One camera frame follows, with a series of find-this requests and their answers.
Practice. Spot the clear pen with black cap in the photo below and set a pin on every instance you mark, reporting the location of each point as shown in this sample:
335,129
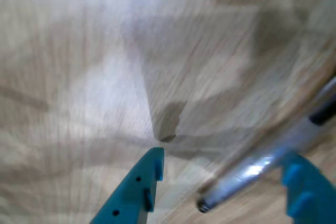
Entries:
249,174

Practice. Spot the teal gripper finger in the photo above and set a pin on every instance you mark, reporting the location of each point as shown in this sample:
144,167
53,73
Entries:
315,195
131,195

